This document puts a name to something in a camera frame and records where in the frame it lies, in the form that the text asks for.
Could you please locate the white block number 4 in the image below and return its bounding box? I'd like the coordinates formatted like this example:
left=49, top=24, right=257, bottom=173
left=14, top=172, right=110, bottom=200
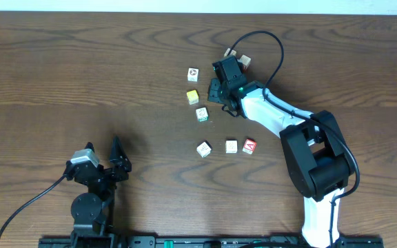
left=196, top=141, right=212, bottom=158

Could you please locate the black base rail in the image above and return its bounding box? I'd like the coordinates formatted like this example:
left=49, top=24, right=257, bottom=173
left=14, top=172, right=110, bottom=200
left=38, top=234, right=385, bottom=248

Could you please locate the white block with letter A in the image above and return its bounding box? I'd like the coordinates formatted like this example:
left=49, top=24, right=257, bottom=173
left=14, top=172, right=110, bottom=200
left=187, top=68, right=199, bottom=82

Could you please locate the yellow bordered block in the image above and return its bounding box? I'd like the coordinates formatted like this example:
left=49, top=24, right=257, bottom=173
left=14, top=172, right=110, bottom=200
left=223, top=48, right=237, bottom=57

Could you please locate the white block letter M ladybug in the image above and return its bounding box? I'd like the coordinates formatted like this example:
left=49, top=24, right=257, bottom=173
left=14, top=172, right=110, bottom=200
left=225, top=140, right=238, bottom=154

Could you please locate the white block with green edge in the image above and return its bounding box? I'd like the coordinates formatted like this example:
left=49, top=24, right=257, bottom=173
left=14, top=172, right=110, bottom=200
left=196, top=107, right=209, bottom=122

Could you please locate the yellow top block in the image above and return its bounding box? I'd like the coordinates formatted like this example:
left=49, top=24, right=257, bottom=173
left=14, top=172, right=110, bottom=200
left=187, top=90, right=199, bottom=105

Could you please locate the red block letter A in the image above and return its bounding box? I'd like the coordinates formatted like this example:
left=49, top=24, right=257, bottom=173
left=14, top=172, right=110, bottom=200
left=243, top=138, right=256, bottom=154

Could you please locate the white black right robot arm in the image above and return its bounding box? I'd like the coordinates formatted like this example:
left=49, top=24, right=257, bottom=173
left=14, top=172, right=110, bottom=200
left=208, top=79, right=360, bottom=247

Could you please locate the red bordered block rear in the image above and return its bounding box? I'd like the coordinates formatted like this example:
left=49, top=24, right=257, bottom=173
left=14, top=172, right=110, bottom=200
left=238, top=55, right=251, bottom=72

